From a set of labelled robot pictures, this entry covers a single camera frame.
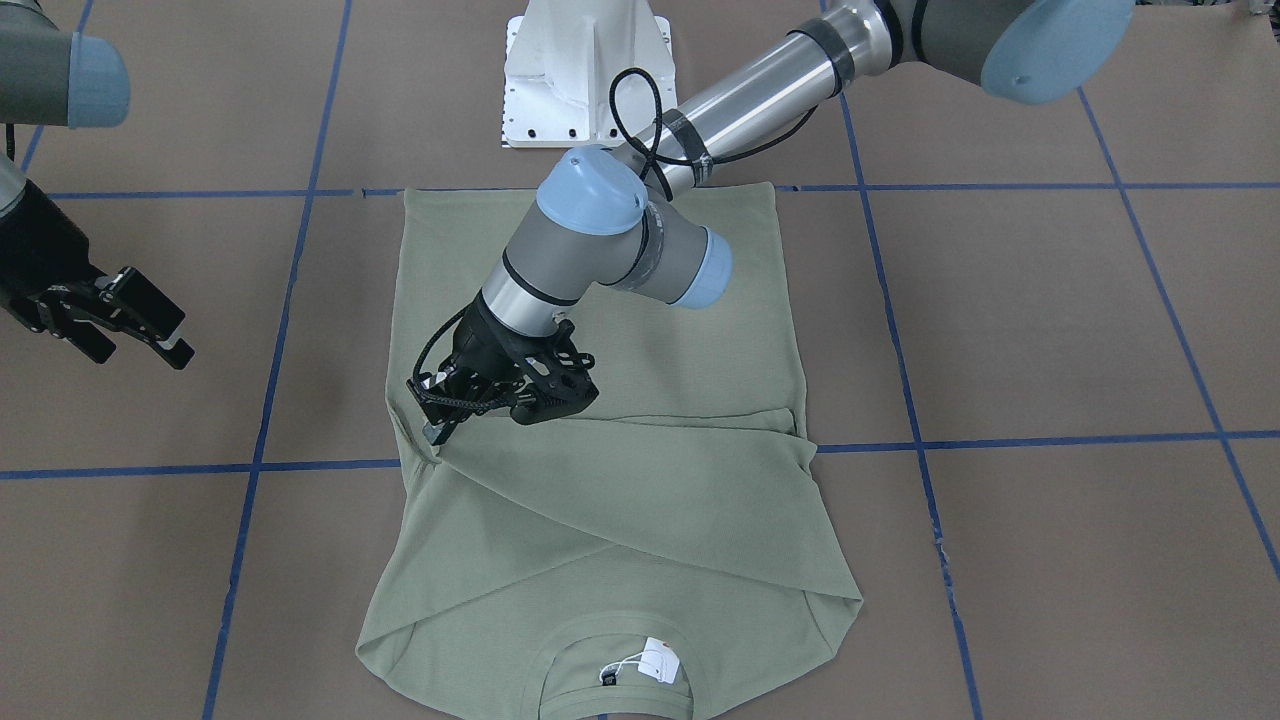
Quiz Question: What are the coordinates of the olive green long-sleeve shirt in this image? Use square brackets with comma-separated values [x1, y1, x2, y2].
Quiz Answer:
[355, 183, 861, 719]

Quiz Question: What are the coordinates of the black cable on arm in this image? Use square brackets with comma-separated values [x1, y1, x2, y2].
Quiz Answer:
[609, 67, 820, 201]

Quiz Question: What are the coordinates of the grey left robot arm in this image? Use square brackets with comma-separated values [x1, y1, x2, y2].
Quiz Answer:
[406, 1, 1135, 446]

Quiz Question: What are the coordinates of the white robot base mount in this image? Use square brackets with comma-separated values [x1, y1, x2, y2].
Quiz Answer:
[500, 1, 678, 149]

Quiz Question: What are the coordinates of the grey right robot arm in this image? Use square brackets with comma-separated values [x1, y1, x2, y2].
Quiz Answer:
[1, 1, 195, 370]

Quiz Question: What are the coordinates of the brown paper table cover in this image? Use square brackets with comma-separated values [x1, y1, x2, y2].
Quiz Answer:
[3, 1, 1277, 719]

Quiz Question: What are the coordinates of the white paper hang tag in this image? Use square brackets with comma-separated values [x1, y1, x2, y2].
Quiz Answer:
[635, 637, 682, 685]

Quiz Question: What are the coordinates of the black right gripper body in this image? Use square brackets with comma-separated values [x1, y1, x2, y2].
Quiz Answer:
[1, 179, 118, 336]

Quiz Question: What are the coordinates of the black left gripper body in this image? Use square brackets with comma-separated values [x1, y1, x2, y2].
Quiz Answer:
[440, 296, 599, 425]

